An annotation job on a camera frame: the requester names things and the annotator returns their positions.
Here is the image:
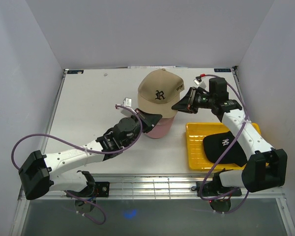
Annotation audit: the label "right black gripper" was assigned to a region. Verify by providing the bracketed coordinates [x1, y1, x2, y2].
[171, 87, 214, 114]

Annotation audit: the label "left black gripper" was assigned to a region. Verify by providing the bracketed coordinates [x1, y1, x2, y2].
[123, 109, 163, 148]

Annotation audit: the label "beige baseball cap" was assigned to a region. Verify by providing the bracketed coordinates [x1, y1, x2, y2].
[138, 68, 184, 118]

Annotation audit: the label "black NY baseball cap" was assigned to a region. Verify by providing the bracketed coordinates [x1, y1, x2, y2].
[203, 131, 247, 167]

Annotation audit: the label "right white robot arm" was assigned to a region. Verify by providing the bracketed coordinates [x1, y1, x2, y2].
[172, 75, 287, 199]

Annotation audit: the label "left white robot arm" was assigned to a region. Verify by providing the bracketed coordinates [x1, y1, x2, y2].
[18, 108, 162, 200]

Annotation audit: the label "right blue corner label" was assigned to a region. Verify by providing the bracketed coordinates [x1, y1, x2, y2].
[214, 68, 232, 73]

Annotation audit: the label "blue corner label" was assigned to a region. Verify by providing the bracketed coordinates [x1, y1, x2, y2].
[67, 70, 84, 74]
[214, 68, 232, 73]

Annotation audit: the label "yellow plastic tray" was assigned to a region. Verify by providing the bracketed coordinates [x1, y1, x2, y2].
[185, 122, 250, 172]

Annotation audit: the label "left blue corner label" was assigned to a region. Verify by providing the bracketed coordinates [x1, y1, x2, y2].
[67, 70, 84, 74]

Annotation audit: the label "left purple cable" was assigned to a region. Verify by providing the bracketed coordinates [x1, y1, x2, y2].
[11, 104, 144, 225]

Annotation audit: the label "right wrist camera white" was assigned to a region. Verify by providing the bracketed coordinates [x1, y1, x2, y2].
[194, 74, 207, 91]

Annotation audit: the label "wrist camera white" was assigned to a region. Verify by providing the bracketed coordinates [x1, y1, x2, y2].
[194, 74, 207, 91]
[116, 97, 134, 117]

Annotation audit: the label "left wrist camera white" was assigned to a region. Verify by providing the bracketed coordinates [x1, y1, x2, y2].
[116, 97, 134, 117]

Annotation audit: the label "aluminium frame rail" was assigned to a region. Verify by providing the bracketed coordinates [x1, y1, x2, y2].
[18, 173, 286, 201]

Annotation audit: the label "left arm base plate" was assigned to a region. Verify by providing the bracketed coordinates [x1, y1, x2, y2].
[68, 181, 110, 198]

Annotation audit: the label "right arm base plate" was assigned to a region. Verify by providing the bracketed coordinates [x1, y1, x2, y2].
[202, 181, 242, 197]

